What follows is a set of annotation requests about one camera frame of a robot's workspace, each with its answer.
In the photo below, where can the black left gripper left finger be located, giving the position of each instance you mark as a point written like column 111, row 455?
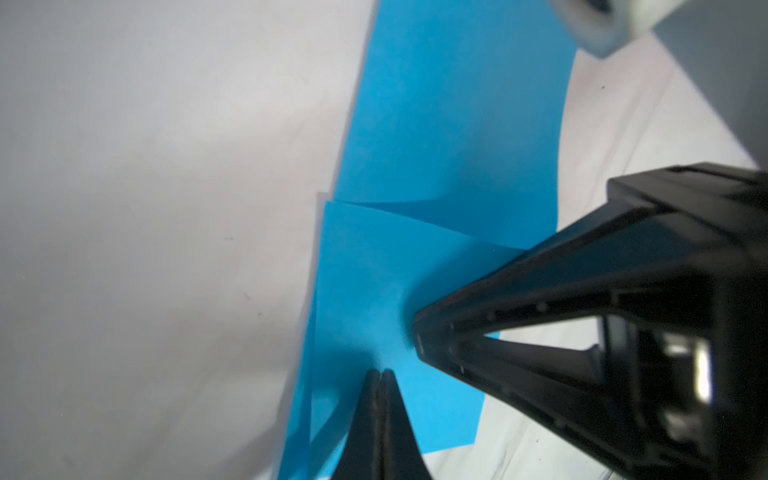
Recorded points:
column 361, row 456

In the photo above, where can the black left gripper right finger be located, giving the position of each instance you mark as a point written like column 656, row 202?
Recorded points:
column 400, row 456

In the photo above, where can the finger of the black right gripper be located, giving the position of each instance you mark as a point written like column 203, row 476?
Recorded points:
column 570, row 393

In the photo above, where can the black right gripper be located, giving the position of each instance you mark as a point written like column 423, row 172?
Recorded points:
column 677, row 262

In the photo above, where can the blue square paper sheet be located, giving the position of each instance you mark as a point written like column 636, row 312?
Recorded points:
column 449, row 171

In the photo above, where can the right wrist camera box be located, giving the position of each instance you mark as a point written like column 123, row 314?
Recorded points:
column 604, row 27

